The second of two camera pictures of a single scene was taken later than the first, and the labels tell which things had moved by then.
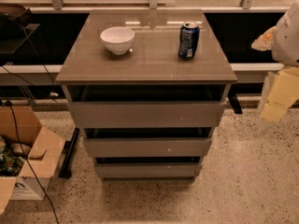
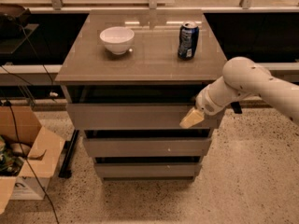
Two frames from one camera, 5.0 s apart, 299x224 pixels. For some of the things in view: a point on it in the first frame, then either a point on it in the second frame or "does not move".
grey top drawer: [146, 114] does not move
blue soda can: [189, 40] does not move
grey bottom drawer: [148, 171] does not move
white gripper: [287, 42] -> [206, 104]
